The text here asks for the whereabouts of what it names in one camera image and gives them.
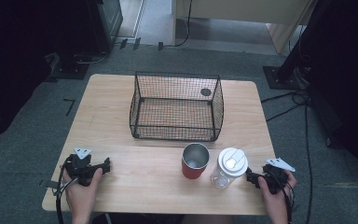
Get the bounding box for red steel cup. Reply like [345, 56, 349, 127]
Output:
[181, 142, 211, 180]

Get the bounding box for beige wooden furniture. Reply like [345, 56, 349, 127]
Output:
[171, 0, 319, 54]

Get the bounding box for black flat stand base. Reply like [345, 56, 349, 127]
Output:
[49, 52, 90, 80]

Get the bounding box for grey tape strip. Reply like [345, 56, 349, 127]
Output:
[39, 178, 62, 190]

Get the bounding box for clear bottle with white lid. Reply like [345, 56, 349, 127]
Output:
[210, 147, 249, 189]

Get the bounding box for person's right hand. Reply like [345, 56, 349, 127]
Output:
[257, 170, 298, 218]

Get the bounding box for black metal stand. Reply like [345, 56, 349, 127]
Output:
[262, 0, 327, 91]

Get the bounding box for dark curtain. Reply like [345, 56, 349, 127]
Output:
[301, 0, 358, 191]
[0, 0, 91, 147]

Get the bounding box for long black floor cable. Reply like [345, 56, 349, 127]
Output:
[303, 102, 313, 224]

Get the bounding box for person's left hand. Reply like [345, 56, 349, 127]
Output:
[62, 167, 104, 217]

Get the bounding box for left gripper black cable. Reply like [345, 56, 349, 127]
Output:
[55, 157, 76, 224]

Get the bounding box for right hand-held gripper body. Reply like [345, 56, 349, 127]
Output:
[259, 157, 296, 195]

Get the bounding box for black wire mesh basket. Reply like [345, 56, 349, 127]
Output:
[129, 71, 225, 143]

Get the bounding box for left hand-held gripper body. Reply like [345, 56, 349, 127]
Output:
[62, 147, 104, 187]

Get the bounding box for black hanging cable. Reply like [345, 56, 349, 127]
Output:
[164, 0, 194, 49]

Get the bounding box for black looped floor cables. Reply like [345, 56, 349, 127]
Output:
[260, 88, 312, 123]

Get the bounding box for black cabinet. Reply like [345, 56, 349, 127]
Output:
[87, 0, 124, 54]

